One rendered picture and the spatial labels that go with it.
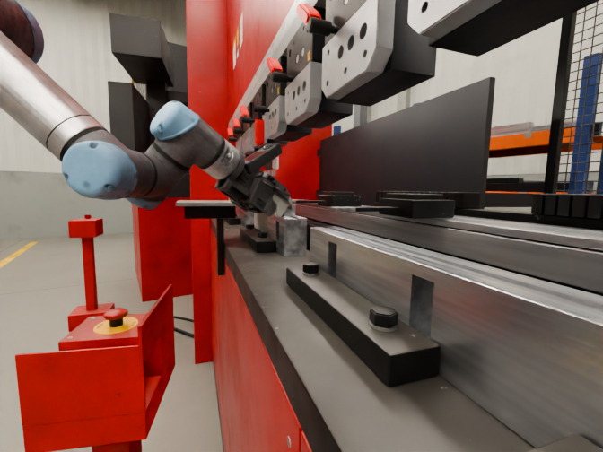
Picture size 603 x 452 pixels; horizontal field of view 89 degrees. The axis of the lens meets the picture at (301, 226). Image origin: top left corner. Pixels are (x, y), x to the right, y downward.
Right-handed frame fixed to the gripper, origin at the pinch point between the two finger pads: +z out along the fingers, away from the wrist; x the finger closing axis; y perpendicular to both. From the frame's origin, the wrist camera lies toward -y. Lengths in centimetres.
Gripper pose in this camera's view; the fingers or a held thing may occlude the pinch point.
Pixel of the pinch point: (289, 203)
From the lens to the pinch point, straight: 77.6
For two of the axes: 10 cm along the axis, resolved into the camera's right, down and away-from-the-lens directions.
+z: 5.6, 4.3, 7.1
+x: 7.5, 0.8, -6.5
